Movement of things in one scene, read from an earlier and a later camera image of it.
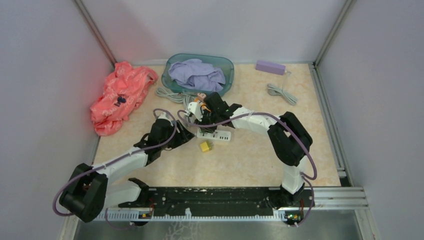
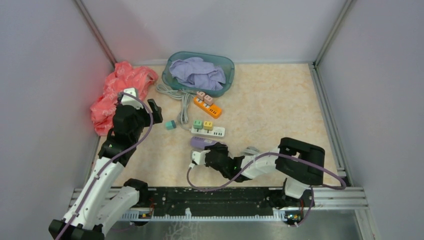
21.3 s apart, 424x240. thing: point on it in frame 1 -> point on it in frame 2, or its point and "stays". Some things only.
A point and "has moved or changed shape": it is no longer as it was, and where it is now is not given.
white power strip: [217, 135] has moved or changed shape
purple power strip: [271, 67] -> [200, 143]
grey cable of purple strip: [275, 91] -> [251, 151]
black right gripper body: [208, 117] -> [223, 149]
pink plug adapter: [201, 96] stays
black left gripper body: [180, 137] -> [144, 119]
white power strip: [194, 107] -> [199, 158]
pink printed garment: [124, 86] stays
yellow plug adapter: [204, 147] has moved or changed shape
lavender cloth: [193, 73] stays
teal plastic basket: [225, 63] stays
